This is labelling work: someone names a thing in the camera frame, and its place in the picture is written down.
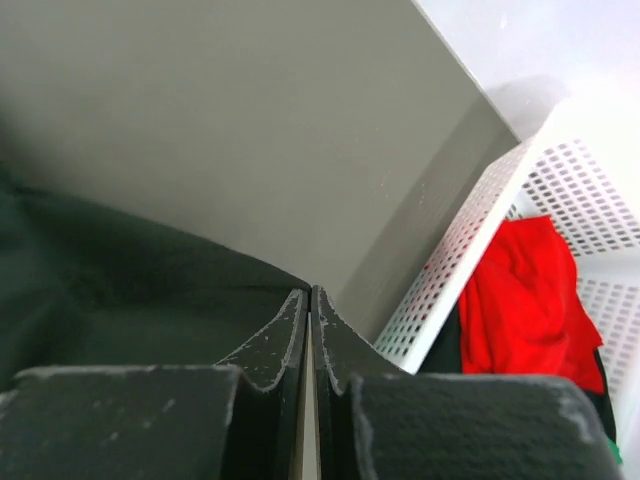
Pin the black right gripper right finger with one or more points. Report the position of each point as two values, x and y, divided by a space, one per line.
379 422

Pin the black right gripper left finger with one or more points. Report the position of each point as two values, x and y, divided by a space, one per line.
235 419

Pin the black t shirt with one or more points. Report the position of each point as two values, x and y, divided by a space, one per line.
83 284

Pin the red t shirt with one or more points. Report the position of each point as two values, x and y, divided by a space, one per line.
520 312

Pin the green t shirt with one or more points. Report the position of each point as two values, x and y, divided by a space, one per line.
615 451

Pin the white plastic basket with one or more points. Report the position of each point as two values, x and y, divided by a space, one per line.
581 170

